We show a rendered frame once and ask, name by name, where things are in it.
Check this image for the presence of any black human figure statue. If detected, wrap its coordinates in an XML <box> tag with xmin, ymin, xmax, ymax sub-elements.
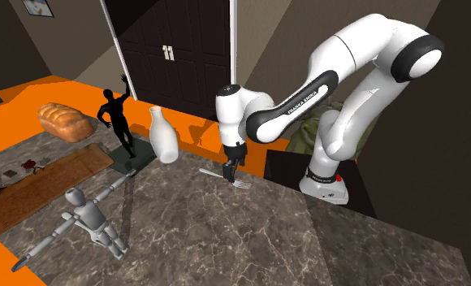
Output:
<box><xmin>97</xmin><ymin>73</ymin><xmax>158</xmax><ymax>176</ymax></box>

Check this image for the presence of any brown woven mat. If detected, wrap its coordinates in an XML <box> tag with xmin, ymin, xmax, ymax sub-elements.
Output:
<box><xmin>0</xmin><ymin>142</ymin><xmax>115</xmax><ymax>238</ymax></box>

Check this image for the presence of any white vase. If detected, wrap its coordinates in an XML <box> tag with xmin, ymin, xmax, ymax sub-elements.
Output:
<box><xmin>149</xmin><ymin>105</ymin><xmax>179</xmax><ymax>165</ymax></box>

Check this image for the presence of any black robot stand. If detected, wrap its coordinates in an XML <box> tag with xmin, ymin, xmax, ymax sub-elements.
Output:
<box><xmin>262</xmin><ymin>149</ymin><xmax>378</xmax><ymax>219</ymax></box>

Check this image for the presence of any dark double door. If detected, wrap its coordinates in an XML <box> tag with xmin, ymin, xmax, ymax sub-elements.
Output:
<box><xmin>100</xmin><ymin>0</ymin><xmax>239</xmax><ymax>121</ymax></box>

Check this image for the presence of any green bag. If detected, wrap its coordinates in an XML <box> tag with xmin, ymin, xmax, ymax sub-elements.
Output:
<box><xmin>284</xmin><ymin>101</ymin><xmax>379</xmax><ymax>156</ymax></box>

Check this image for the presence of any silver fork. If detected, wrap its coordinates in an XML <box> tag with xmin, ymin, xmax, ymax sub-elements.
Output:
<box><xmin>198</xmin><ymin>167</ymin><xmax>253</xmax><ymax>189</ymax></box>

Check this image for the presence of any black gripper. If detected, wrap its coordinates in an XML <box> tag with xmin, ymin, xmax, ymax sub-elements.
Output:
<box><xmin>223</xmin><ymin>141</ymin><xmax>248</xmax><ymax>184</ymax></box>

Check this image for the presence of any brown bread loaf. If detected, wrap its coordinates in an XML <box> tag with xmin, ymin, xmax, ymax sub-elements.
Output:
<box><xmin>37</xmin><ymin>102</ymin><xmax>96</xmax><ymax>144</ymax></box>

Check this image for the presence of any grey jointed mannequin figure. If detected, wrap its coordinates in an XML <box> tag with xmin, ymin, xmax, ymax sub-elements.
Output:
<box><xmin>11</xmin><ymin>169</ymin><xmax>137</xmax><ymax>274</ymax></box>

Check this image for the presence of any framed wall picture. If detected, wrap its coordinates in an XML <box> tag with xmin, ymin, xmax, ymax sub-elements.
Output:
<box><xmin>22</xmin><ymin>0</ymin><xmax>55</xmax><ymax>19</ymax></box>

